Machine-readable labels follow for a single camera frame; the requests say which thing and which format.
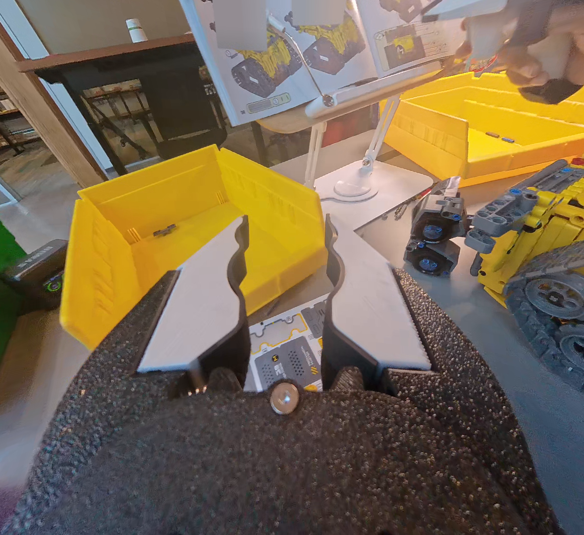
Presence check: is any white book stand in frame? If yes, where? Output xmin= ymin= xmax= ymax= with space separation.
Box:
xmin=255 ymin=71 xmax=434 ymax=203

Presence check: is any yellow plastic storage bin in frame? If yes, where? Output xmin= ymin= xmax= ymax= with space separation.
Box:
xmin=380 ymin=97 xmax=584 ymax=187
xmin=397 ymin=71 xmax=584 ymax=109
xmin=59 ymin=144 xmax=325 ymax=352

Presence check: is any person's right hand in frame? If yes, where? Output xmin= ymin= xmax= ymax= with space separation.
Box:
xmin=455 ymin=19 xmax=584 ymax=88

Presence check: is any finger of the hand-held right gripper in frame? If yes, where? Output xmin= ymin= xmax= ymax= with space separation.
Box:
xmin=421 ymin=0 xmax=541 ymax=21

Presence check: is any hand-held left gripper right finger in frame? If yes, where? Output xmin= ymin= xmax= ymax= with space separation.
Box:
xmin=321 ymin=214 xmax=433 ymax=391

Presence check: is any red container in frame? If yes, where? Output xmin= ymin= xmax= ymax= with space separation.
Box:
xmin=328 ymin=116 xmax=383 ymax=135

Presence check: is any green cloth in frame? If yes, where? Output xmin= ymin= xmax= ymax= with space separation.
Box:
xmin=0 ymin=220 xmax=29 ymax=362

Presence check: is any grey desk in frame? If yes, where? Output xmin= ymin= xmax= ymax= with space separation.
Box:
xmin=0 ymin=143 xmax=584 ymax=535

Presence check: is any yellow brick toy robot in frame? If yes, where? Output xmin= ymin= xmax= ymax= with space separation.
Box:
xmin=404 ymin=158 xmax=584 ymax=392

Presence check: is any black device with green light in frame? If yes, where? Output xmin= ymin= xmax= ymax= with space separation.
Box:
xmin=0 ymin=238 xmax=69 ymax=313

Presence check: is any printed sticker sheet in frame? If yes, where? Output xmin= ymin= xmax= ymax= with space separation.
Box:
xmin=249 ymin=294 xmax=330 ymax=393

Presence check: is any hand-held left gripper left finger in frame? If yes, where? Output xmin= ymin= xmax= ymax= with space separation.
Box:
xmin=136 ymin=214 xmax=252 ymax=391

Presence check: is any open instruction booklet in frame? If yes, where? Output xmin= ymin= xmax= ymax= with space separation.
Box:
xmin=163 ymin=0 xmax=467 ymax=127

